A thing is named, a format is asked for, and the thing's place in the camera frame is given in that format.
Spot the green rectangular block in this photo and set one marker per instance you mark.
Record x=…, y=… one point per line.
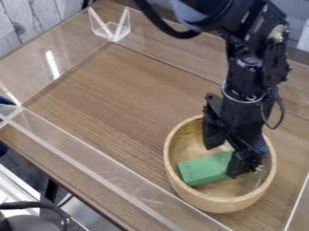
x=205, y=169

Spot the black table leg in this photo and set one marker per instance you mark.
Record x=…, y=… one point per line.
x=51, y=191

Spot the clear acrylic corner bracket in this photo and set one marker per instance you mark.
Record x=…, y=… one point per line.
x=110, y=31

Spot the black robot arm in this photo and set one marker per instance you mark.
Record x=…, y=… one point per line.
x=254, y=28

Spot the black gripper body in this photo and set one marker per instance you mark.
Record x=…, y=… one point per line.
x=238, y=118

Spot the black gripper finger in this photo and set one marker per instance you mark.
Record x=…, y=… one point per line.
x=213, y=136
x=241, y=163

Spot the clear acrylic front barrier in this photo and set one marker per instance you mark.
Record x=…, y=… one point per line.
x=114, y=190

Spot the brown wooden bowl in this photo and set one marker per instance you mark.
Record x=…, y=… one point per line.
x=226, y=195

